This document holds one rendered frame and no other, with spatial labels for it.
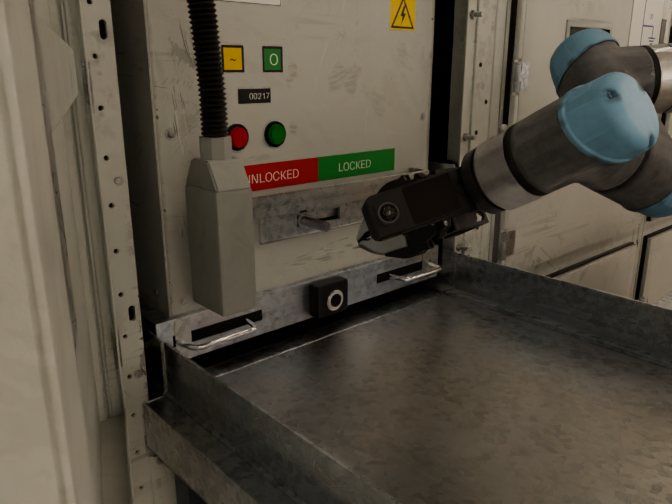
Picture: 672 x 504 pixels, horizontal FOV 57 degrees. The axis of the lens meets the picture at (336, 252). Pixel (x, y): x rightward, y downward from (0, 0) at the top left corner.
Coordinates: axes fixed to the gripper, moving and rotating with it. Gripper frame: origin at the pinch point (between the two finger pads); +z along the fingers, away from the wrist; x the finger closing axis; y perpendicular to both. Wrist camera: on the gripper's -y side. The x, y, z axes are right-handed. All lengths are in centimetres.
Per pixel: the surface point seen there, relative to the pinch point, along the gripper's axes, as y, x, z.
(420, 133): 26.9, 16.7, 7.3
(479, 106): 36.6, 18.3, 1.5
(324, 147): 6.0, 15.7, 7.6
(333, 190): 4.3, 8.9, 6.8
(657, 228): 123, -11, 19
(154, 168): -19.8, 15.1, 8.4
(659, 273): 124, -23, 24
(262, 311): -6.2, -3.9, 17.2
